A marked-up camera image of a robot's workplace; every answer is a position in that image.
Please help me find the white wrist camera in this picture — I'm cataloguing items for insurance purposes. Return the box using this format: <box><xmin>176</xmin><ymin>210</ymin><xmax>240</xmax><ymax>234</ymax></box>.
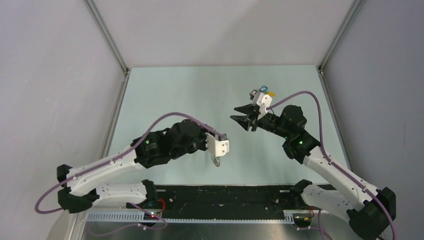
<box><xmin>206</xmin><ymin>133</ymin><xmax>230</xmax><ymax>157</ymax></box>
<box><xmin>252</xmin><ymin>91</ymin><xmax>273</xmax><ymax>120</ymax></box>

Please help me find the metal disc with keyrings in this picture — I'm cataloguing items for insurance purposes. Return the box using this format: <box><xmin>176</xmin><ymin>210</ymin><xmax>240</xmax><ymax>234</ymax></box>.
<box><xmin>211</xmin><ymin>155</ymin><xmax>221</xmax><ymax>167</ymax></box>

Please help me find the white slotted cable duct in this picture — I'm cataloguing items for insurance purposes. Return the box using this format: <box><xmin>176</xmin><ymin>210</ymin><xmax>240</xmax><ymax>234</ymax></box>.
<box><xmin>85</xmin><ymin>210</ymin><xmax>302</xmax><ymax>224</ymax></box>

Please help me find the purple cable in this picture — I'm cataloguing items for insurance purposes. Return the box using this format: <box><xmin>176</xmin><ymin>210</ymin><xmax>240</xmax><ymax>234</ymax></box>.
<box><xmin>266</xmin><ymin>91</ymin><xmax>398</xmax><ymax>240</ymax></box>
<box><xmin>34</xmin><ymin>112</ymin><xmax>228</xmax><ymax>238</ymax></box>

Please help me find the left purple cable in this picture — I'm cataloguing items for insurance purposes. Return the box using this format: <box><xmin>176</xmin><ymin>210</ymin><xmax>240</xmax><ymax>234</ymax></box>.
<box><xmin>34</xmin><ymin>112</ymin><xmax>228</xmax><ymax>238</ymax></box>

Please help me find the aluminium frame post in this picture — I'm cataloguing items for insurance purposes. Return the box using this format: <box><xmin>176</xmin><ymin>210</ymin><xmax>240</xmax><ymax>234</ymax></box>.
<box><xmin>317</xmin><ymin>0</ymin><xmax>366</xmax><ymax>77</ymax></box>
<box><xmin>83</xmin><ymin>0</ymin><xmax>129</xmax><ymax>76</ymax></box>

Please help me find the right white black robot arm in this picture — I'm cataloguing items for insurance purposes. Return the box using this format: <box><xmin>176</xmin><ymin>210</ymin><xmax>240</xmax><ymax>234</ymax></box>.
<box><xmin>230</xmin><ymin>104</ymin><xmax>396</xmax><ymax>240</ymax></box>

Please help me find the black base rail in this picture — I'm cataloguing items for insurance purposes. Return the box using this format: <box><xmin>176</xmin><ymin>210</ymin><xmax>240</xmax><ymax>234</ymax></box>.
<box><xmin>138</xmin><ymin>185</ymin><xmax>309</xmax><ymax>220</ymax></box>

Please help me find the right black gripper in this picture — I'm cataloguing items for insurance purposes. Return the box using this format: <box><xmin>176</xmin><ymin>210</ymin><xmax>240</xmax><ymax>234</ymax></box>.
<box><xmin>230</xmin><ymin>102</ymin><xmax>291</xmax><ymax>140</ymax></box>

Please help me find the left aluminium frame post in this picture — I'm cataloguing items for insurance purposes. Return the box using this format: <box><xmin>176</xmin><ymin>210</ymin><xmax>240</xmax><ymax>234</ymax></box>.
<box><xmin>83</xmin><ymin>0</ymin><xmax>129</xmax><ymax>76</ymax></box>

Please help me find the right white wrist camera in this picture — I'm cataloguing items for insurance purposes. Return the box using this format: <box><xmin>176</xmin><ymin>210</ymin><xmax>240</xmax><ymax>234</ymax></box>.
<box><xmin>252</xmin><ymin>91</ymin><xmax>273</xmax><ymax>120</ymax></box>

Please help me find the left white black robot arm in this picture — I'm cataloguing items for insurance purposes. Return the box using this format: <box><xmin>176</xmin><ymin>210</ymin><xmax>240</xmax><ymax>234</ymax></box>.
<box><xmin>56</xmin><ymin>119</ymin><xmax>216</xmax><ymax>214</ymax></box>

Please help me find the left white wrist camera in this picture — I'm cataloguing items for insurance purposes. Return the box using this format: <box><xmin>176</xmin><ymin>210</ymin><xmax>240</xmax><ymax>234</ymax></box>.
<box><xmin>206</xmin><ymin>133</ymin><xmax>230</xmax><ymax>157</ymax></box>

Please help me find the blue key tag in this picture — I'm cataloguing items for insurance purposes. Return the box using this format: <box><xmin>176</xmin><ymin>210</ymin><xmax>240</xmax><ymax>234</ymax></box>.
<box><xmin>259</xmin><ymin>85</ymin><xmax>268</xmax><ymax>93</ymax></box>

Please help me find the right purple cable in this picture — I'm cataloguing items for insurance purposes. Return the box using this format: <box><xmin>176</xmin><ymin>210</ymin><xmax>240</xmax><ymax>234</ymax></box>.
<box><xmin>266</xmin><ymin>91</ymin><xmax>398</xmax><ymax>240</ymax></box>

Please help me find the right aluminium frame post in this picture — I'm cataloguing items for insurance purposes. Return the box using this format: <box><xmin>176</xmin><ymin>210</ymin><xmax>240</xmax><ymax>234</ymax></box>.
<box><xmin>317</xmin><ymin>0</ymin><xmax>366</xmax><ymax>77</ymax></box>

